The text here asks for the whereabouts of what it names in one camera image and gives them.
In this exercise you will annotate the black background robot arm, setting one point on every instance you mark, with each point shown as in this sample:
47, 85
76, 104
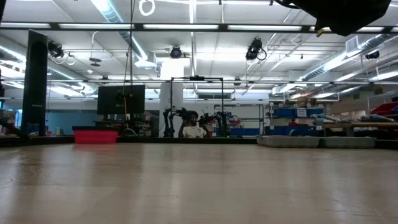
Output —
219, 119
169, 123

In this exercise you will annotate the red sheet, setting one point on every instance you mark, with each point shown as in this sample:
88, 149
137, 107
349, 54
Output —
385, 109

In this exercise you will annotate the wooden workbench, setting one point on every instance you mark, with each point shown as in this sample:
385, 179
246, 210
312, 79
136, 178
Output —
357, 125

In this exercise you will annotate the blue storage bin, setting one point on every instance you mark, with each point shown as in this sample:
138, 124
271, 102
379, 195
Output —
286, 112
304, 129

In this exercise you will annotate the person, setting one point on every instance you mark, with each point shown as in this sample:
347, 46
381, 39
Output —
193, 130
293, 123

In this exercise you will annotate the grey tool case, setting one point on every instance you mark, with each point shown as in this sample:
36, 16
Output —
289, 141

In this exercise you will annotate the black monitor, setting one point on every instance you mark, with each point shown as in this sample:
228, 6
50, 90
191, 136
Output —
121, 99

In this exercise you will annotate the overhead light bar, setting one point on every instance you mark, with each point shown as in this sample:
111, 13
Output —
93, 26

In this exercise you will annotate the red plastic bin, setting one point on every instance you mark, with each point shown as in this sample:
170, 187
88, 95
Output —
94, 137

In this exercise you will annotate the silver air duct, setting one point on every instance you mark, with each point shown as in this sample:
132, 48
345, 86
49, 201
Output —
335, 63
112, 12

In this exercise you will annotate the black hanging camera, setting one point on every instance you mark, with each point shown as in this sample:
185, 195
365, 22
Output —
56, 49
253, 49
176, 52

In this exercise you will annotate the black background rig frame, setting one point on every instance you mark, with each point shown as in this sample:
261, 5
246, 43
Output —
196, 78

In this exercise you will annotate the black upright post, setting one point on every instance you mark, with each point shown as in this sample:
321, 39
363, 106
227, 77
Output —
34, 87

